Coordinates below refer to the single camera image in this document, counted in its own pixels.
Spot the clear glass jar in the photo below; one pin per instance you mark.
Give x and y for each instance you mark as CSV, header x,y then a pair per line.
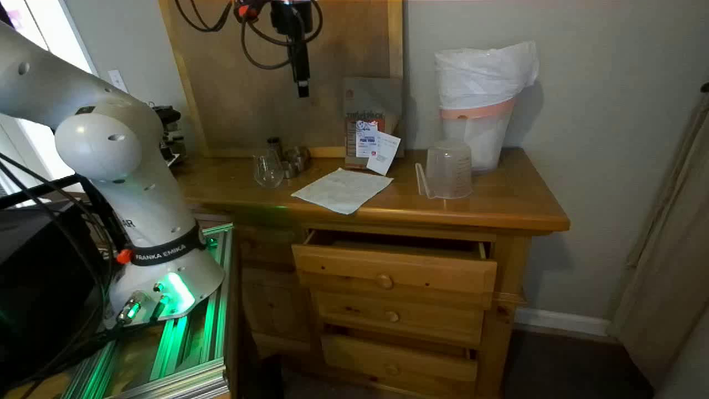
x,y
269,169

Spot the brown pouch with white label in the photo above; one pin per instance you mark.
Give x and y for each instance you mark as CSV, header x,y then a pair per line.
x,y
373,97

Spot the aluminium frame base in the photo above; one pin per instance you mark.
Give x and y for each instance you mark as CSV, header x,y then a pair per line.
x,y
184,346

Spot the white paper card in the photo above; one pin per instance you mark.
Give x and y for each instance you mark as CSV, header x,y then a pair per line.
x,y
384,152

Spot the wooden drawer with knob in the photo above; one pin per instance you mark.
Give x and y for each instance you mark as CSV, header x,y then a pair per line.
x,y
399,269
399,363
412,318

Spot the wooden dresser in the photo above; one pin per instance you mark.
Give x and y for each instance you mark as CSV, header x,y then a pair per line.
x,y
480,200

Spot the white paper sheet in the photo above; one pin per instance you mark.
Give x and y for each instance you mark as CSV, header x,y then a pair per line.
x,y
339,191

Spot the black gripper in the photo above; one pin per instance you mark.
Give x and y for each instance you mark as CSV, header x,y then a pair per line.
x,y
290,14

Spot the clear plastic container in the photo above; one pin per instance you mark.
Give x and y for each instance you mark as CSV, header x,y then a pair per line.
x,y
448,169

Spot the black box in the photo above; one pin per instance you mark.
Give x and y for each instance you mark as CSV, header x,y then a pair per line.
x,y
36,297

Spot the white baseboard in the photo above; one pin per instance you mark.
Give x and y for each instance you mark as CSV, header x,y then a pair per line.
x,y
561,323

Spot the wooden board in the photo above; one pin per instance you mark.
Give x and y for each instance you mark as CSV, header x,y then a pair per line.
x,y
222,89

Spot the black device on stand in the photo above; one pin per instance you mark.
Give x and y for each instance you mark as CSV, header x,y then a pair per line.
x,y
170,136

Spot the crumpled clear plastic bag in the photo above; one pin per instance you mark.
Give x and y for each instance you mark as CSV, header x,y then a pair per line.
x,y
295,158

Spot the trash can with white bag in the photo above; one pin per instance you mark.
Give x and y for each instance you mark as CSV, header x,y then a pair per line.
x,y
483,81

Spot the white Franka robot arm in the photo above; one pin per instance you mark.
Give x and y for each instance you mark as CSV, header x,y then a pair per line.
x,y
112,147

